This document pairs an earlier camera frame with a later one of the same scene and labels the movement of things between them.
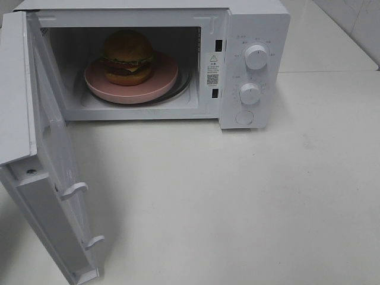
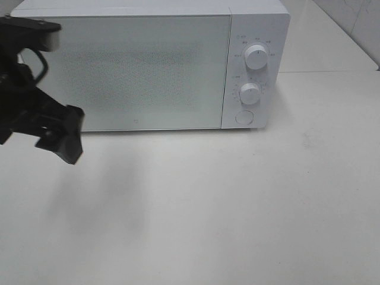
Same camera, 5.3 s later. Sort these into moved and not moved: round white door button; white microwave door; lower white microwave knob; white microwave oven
Moved: white microwave door
Not moved: lower white microwave knob; round white door button; white microwave oven
